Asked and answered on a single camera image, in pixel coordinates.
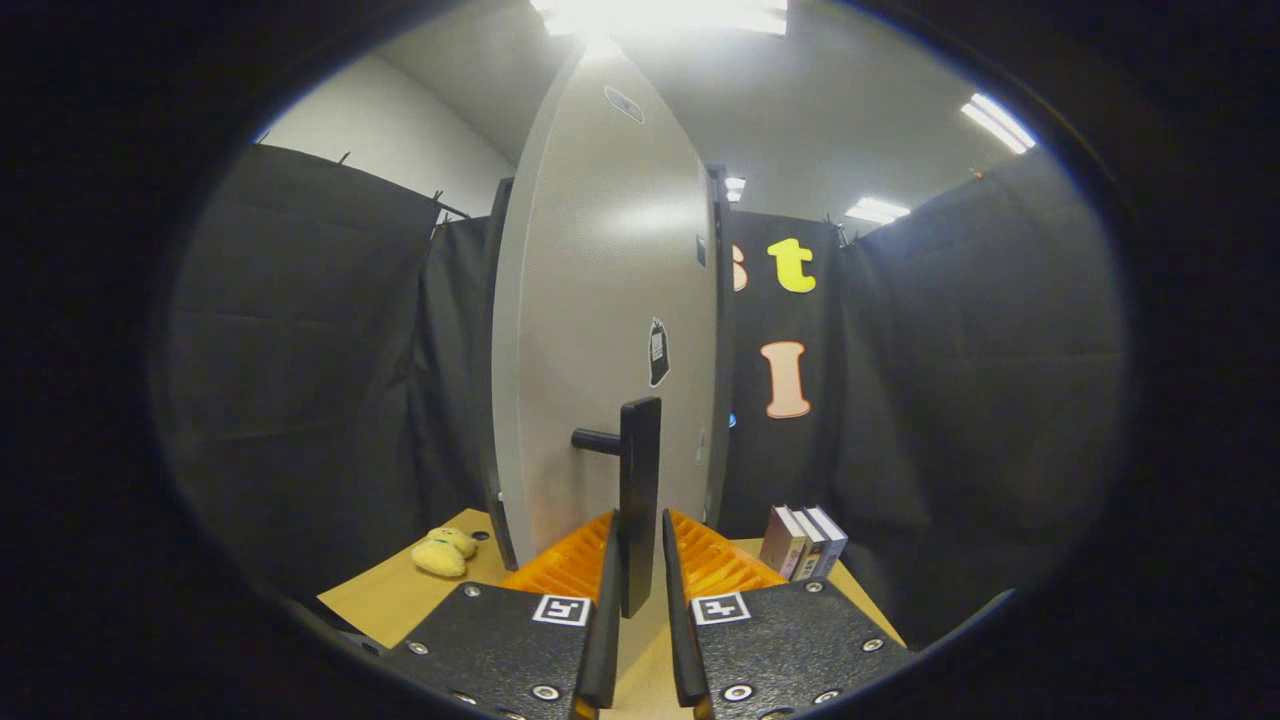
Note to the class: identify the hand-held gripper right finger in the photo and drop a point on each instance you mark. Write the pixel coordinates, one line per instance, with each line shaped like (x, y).
(780, 650)

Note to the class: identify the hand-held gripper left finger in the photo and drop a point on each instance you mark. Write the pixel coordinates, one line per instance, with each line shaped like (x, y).
(500, 650)

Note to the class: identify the light grey cabinet door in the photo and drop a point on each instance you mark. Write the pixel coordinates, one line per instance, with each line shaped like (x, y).
(590, 280)

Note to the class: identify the white spine book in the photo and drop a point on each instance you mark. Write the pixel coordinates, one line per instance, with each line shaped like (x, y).
(808, 550)

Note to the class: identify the dark red book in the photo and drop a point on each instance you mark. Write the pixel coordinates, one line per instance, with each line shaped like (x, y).
(783, 543)

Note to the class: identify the yellow plush toy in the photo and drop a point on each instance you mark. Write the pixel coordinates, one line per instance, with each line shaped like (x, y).
(443, 552)

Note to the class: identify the dark grey cabinet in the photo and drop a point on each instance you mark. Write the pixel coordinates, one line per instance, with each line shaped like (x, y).
(724, 330)

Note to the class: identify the black backdrop cloth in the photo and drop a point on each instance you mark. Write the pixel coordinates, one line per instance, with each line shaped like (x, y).
(300, 350)

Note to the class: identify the ceiling light panel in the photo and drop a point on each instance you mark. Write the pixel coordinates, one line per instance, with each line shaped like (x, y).
(877, 210)
(735, 187)
(660, 12)
(998, 122)

